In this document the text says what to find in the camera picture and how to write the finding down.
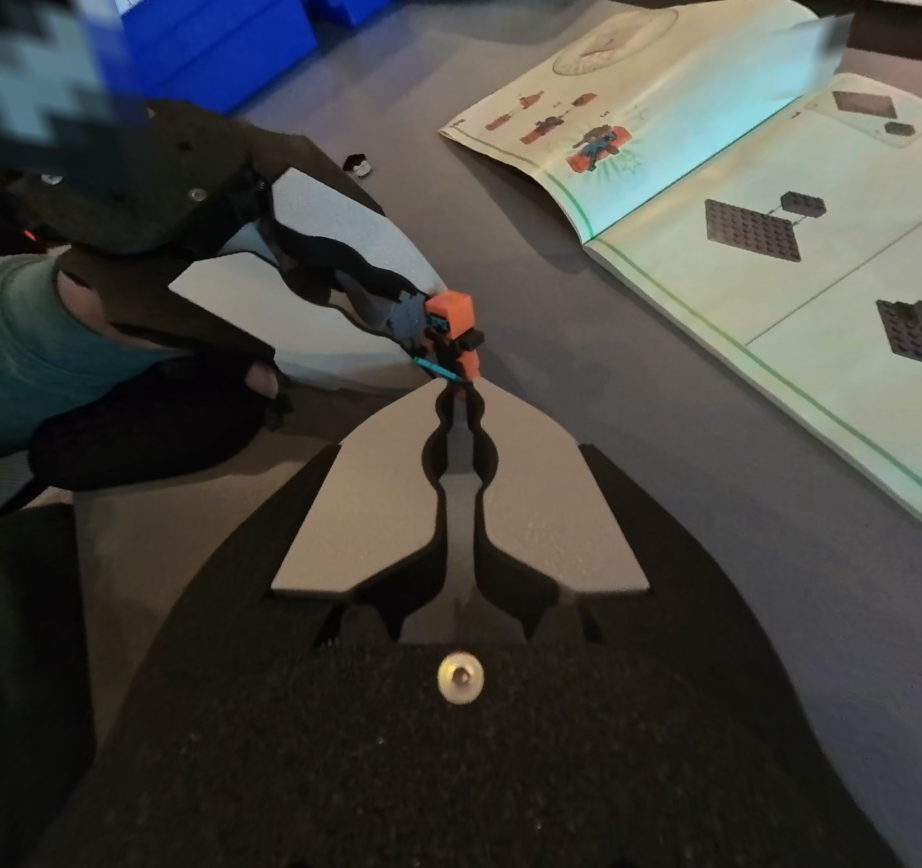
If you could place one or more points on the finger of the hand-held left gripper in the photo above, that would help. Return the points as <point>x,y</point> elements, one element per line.
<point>288,321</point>
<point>346,220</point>

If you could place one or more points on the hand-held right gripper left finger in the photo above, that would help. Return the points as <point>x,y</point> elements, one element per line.
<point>367,508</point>

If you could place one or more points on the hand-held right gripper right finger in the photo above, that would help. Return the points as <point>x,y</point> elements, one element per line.
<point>562,522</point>

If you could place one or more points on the orange toy brick figure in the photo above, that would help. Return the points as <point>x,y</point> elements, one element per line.
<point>450,310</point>

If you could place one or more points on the teal toy pickaxe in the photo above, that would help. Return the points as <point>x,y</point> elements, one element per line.
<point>436,370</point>

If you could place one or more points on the person's left forearm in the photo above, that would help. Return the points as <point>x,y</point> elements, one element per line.
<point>43,349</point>

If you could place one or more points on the grey desk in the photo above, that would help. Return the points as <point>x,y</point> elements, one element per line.
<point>403,90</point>

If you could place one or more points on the person's left hand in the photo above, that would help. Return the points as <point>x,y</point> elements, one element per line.
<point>261,380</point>

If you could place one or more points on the scattered small toy bricks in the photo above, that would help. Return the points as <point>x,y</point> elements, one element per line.
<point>358,166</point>

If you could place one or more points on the black mesh pad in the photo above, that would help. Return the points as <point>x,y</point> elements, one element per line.
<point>144,436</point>

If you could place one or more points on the open instruction booklet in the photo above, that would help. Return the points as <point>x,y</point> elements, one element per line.
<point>720,270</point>

